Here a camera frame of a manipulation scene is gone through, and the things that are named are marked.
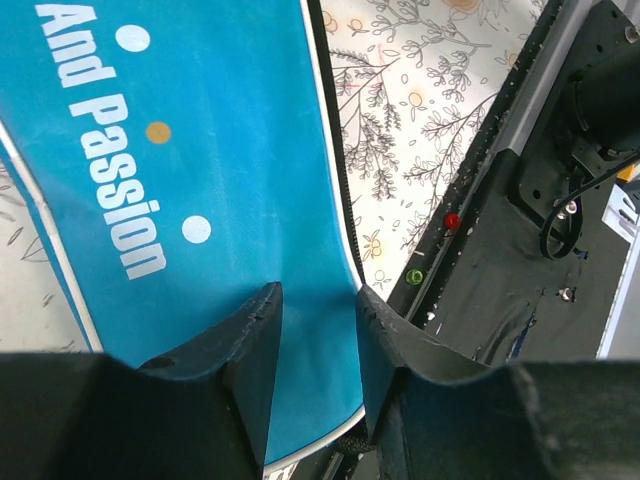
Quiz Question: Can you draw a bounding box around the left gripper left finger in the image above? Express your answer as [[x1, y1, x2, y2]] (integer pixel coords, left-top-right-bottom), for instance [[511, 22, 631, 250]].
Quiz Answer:
[[1, 282, 283, 479]]

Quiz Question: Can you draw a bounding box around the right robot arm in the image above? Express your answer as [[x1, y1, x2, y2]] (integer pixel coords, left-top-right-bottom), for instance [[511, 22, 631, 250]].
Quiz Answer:
[[510, 45, 639, 260]]

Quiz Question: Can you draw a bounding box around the blue racket cover bag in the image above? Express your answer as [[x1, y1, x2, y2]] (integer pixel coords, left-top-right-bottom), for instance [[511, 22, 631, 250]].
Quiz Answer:
[[1, 1, 364, 470]]

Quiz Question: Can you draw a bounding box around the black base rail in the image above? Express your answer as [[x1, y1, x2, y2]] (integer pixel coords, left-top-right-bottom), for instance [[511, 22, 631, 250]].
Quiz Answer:
[[325, 1, 639, 479]]

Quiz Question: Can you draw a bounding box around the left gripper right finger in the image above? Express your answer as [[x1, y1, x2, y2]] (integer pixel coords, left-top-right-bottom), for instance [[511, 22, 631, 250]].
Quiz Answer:
[[356, 287, 639, 479]]

